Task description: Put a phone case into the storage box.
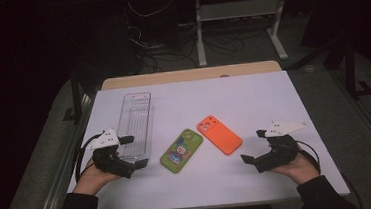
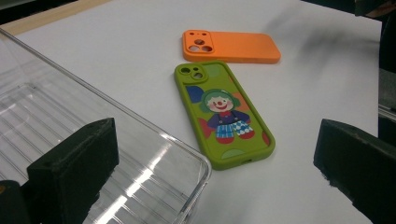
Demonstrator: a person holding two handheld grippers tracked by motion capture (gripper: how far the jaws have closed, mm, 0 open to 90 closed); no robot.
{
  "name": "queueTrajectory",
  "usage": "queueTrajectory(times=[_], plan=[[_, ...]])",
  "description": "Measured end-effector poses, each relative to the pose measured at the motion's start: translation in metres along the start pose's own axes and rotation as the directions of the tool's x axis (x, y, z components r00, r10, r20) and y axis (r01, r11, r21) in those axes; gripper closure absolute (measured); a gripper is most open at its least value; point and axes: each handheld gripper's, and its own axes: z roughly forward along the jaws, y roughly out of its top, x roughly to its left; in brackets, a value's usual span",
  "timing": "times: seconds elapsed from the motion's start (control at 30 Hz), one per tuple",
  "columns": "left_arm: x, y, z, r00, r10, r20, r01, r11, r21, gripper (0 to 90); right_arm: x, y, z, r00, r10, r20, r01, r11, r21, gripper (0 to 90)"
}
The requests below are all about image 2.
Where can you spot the clear plastic tray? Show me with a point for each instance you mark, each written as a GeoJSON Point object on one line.
{"type": "Point", "coordinates": [62, 102]}

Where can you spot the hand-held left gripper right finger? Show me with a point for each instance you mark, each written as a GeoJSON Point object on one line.
{"type": "Point", "coordinates": [358, 158]}

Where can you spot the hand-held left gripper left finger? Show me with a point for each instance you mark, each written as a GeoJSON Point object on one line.
{"type": "Point", "coordinates": [71, 174]}

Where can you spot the green clown print phone case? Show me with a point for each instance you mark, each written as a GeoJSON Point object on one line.
{"type": "Point", "coordinates": [227, 124]}

